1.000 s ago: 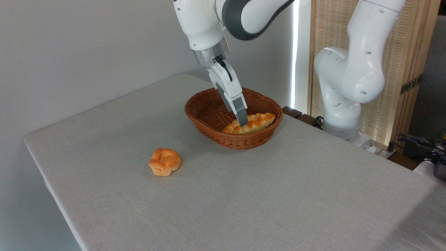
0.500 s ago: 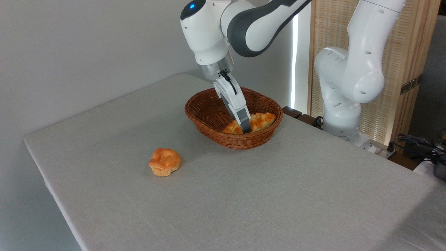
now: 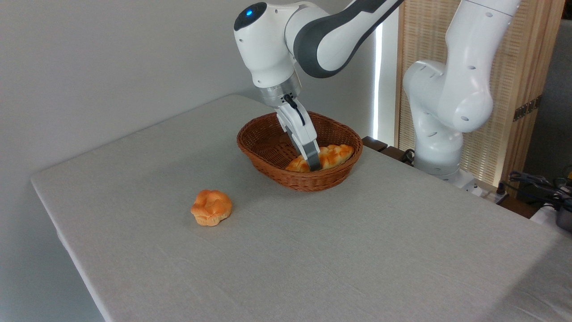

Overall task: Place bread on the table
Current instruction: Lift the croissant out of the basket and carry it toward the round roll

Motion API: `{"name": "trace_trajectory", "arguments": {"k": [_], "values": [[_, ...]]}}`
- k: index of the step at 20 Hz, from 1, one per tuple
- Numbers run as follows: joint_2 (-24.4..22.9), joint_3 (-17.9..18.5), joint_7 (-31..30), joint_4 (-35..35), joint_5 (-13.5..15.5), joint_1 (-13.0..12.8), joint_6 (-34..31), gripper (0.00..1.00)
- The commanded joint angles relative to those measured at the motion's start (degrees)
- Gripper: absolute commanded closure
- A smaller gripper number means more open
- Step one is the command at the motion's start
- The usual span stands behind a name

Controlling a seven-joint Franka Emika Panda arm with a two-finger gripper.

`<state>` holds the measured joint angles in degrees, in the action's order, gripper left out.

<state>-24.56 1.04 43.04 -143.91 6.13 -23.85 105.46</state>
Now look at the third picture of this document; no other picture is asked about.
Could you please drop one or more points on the wooden bamboo folding screen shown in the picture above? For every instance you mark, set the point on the wooden bamboo folding screen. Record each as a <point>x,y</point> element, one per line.
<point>523,44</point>

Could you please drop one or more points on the long braided bread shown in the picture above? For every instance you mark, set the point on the long braided bread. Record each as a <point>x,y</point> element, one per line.
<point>335,154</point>

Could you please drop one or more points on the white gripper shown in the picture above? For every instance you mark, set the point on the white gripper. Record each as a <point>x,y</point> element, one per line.
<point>295,120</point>

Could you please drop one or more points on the brown wicker basket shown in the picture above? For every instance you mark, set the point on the brown wicker basket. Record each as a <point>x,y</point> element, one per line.
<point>263,130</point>

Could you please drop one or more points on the white tablecloth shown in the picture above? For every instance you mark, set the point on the white tablecloth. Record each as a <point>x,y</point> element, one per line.
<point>313,250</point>

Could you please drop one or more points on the dark wooden side table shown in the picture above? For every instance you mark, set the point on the dark wooden side table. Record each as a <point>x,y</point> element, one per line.
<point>380,147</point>

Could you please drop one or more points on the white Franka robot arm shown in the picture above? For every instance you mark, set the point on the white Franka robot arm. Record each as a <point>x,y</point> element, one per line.
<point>451,89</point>

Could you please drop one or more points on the round orange bread roll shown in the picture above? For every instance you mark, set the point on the round orange bread roll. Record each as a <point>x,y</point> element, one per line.
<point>211,206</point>

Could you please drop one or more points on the black metal screen hinge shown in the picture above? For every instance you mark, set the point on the black metal screen hinge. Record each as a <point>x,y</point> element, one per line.
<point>527,108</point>

